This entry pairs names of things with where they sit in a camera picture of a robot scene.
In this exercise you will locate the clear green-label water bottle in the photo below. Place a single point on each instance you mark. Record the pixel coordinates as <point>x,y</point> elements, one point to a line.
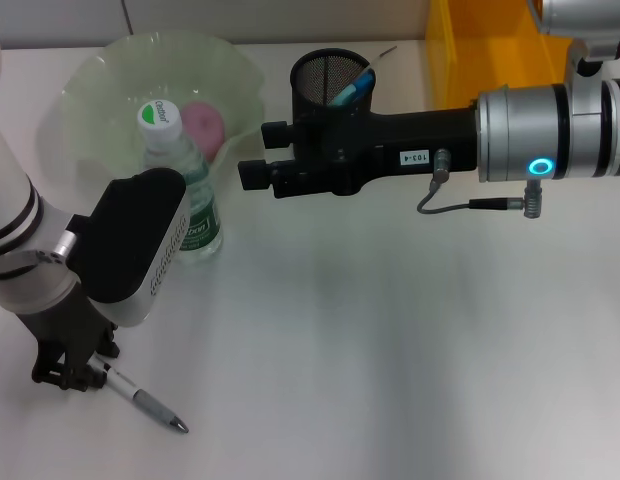
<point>200,235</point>

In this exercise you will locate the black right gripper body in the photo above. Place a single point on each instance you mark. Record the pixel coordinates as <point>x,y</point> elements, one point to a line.
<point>365,145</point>

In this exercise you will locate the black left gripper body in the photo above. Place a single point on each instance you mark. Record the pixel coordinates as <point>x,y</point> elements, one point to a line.
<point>65,325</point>

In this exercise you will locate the pink toy peach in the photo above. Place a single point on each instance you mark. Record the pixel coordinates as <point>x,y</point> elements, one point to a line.
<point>205,127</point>

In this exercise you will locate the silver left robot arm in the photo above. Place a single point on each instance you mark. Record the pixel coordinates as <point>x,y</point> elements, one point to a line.
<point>10,200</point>

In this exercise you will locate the green glass fruit plate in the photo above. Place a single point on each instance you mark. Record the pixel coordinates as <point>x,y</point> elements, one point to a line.
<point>115,75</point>

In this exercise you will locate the yellow plastic bin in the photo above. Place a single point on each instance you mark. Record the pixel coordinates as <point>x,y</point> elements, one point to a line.
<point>490,50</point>

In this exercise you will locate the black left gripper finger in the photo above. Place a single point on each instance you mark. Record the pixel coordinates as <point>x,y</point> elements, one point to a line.
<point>65,375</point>
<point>110,345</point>

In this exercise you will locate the silver ballpoint pen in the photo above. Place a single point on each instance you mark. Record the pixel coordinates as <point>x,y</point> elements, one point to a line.
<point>150,405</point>

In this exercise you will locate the blue sheathed scissors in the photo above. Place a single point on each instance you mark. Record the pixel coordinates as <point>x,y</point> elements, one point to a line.
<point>357,85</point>

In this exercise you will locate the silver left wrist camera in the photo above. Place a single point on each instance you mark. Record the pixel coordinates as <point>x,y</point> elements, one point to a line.
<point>125,240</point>

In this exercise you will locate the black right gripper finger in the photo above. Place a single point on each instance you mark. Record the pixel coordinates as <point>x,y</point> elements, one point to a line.
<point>255,175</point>
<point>277,135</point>

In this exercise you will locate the black mesh pen holder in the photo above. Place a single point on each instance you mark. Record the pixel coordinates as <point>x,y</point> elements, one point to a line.
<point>315,75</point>

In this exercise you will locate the clear plastic ruler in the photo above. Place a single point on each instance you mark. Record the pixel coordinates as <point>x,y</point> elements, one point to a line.
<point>380,59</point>

